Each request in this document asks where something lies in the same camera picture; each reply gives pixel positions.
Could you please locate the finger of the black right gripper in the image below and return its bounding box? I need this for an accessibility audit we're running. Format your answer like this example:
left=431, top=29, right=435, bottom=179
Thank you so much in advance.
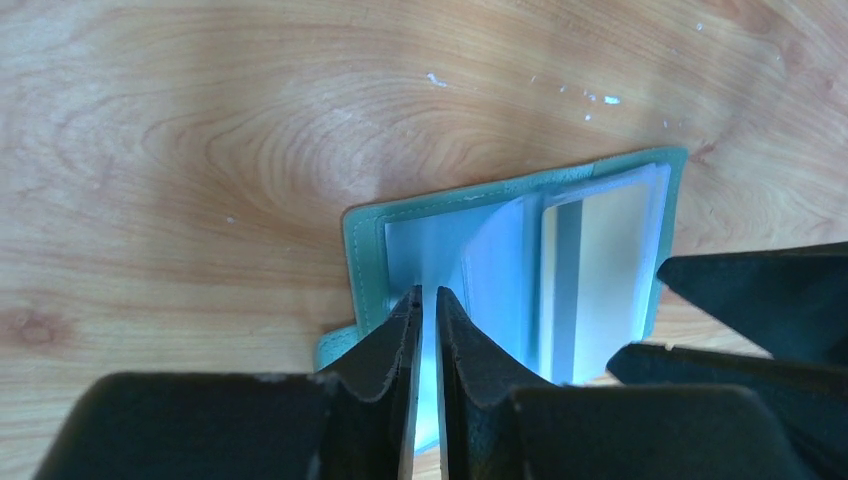
left=657, top=242, right=847, bottom=366
left=607, top=343, right=847, bottom=479

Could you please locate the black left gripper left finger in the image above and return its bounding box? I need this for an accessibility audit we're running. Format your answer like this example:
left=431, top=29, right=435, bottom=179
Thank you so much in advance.
left=36, top=286, right=423, bottom=479

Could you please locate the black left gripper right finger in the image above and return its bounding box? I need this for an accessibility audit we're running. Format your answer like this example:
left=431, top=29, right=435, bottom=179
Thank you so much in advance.
left=436, top=287, right=812, bottom=479

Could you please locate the teal card holder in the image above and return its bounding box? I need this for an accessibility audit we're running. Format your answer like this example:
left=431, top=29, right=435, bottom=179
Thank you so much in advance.
left=314, top=147, right=689, bottom=452

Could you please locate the tan credit card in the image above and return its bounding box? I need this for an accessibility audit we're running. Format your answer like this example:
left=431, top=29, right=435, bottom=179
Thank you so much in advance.
left=538, top=184, right=652, bottom=385

